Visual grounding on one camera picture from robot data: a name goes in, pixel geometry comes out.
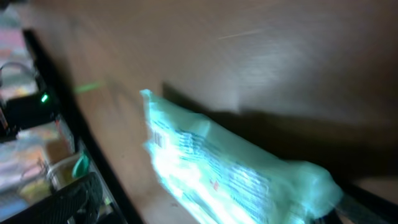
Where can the teal snack packet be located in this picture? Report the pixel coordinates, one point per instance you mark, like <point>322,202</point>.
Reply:
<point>220,177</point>

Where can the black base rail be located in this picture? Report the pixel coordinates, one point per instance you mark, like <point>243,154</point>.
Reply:
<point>77,124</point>

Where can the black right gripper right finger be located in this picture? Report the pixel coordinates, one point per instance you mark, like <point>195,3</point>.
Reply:
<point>361,206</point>

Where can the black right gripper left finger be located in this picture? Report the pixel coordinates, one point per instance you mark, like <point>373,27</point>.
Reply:
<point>80,200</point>

